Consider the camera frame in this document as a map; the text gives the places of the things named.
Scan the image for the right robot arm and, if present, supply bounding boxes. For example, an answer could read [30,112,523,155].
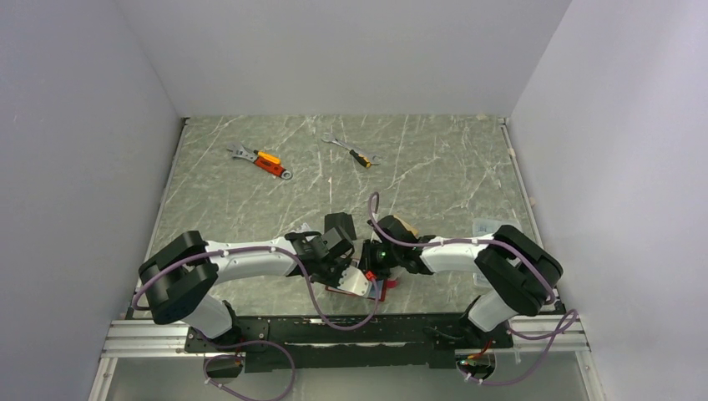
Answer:
[359,216,564,347]

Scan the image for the black yellow handled wrench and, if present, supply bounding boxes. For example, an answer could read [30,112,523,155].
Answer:
[321,133,382,169]

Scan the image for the silver VIP card stack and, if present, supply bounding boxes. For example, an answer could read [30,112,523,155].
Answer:
[294,222,312,236]

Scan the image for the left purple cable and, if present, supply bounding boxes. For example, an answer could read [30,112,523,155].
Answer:
[131,246,384,401]

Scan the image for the black VIP card stack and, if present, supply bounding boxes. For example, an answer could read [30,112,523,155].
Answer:
[324,212,357,241]

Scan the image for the clear plastic parts box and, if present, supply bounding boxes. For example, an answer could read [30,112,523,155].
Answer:
[471,217,524,289]

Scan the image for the orange red adjustable wrench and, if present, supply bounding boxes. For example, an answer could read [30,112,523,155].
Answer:
[226,142,293,180]

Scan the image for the black aluminium base frame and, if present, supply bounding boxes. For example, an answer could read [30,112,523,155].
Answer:
[100,312,591,373]

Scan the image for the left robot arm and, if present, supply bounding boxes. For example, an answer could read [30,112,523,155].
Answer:
[138,227,371,351]

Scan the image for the red leather card holder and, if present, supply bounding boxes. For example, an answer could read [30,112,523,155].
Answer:
[325,279,398,302]

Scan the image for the orange gold card stack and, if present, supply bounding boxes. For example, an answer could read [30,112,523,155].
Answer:
[398,217,418,236]

